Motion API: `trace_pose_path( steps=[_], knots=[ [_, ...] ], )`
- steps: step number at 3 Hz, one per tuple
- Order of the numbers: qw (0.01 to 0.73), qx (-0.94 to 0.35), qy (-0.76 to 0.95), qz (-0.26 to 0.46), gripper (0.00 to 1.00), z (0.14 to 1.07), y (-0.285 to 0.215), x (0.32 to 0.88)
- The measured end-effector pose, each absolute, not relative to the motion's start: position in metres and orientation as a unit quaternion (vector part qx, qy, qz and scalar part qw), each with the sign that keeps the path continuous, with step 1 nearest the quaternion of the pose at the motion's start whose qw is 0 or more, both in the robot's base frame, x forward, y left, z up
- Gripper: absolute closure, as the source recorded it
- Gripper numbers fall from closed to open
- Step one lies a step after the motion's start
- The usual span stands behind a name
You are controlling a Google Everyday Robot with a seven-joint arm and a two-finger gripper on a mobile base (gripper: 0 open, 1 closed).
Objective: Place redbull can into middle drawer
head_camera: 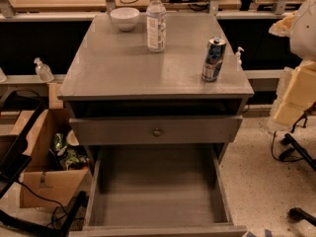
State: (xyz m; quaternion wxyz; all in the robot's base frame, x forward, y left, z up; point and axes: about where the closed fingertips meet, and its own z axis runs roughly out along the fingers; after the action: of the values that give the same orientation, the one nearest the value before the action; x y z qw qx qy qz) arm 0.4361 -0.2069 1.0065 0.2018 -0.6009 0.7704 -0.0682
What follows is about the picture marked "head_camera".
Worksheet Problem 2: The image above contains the clear pump bottle left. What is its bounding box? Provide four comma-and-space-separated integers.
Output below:
34, 57, 54, 83

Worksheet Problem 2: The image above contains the grey closed upper drawer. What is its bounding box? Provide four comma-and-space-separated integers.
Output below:
70, 116, 242, 145

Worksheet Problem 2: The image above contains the red bull can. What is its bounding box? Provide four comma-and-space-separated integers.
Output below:
201, 36, 226, 82

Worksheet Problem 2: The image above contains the black stand base right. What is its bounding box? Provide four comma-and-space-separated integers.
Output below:
283, 113, 316, 227

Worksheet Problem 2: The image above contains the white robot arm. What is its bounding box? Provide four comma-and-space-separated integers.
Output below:
269, 0, 316, 126

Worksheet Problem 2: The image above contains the white ceramic bowl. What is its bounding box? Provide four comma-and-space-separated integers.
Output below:
110, 7, 140, 32

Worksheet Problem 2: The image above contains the grey open lower drawer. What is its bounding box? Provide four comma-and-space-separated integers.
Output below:
69, 145, 247, 237

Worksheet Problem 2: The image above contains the grey drawer cabinet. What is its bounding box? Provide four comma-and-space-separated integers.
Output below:
57, 12, 255, 237

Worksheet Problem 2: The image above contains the black cable on floor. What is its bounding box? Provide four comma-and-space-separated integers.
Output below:
270, 130, 305, 163

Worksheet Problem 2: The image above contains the open cardboard box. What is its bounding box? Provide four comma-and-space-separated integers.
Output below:
20, 110, 88, 208

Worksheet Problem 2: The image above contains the clear plastic water bottle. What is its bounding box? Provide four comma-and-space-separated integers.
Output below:
146, 0, 166, 52

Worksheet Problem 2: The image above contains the small white pump bottle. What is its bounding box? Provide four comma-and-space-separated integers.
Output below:
235, 46, 244, 65

